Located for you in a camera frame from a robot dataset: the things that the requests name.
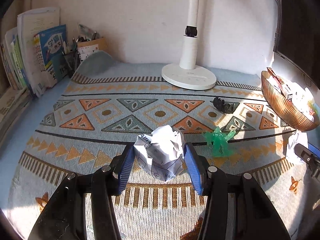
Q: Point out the flat stack of magazines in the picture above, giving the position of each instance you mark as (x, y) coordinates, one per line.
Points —
(12, 105)

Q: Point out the cardboard box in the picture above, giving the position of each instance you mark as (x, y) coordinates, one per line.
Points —
(92, 47)

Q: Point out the white desk lamp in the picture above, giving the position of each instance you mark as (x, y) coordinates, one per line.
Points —
(188, 77)

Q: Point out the patterned woven mat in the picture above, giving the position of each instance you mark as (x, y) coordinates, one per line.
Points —
(100, 135)

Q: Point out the golden ribbed bowl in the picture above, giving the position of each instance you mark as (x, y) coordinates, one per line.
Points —
(282, 107)

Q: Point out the large paper ball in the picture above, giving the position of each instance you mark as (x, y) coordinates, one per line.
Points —
(160, 150)

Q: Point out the small orange box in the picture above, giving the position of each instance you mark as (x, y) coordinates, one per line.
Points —
(291, 98)

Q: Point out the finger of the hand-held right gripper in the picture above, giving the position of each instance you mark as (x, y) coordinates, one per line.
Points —
(315, 150)
(306, 156)

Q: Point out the black mesh pen holder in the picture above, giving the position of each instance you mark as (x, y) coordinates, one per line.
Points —
(71, 62)

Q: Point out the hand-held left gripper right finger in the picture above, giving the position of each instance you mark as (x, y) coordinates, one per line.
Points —
(193, 170)

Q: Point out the small dark figurine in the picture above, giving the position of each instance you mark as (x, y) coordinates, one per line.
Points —
(222, 105)

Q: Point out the green translucent figurine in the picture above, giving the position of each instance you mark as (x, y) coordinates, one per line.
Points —
(220, 142)

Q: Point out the row of green books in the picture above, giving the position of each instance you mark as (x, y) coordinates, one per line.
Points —
(17, 62)

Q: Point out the black monitor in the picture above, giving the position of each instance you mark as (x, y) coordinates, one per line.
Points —
(297, 30)

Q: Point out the bunch of pens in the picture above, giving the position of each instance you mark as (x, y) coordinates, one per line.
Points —
(65, 46)

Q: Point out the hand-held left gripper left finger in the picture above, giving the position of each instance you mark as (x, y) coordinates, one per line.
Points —
(126, 170)

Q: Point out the stationery in cardboard box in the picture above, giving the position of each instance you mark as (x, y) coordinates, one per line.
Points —
(86, 32)

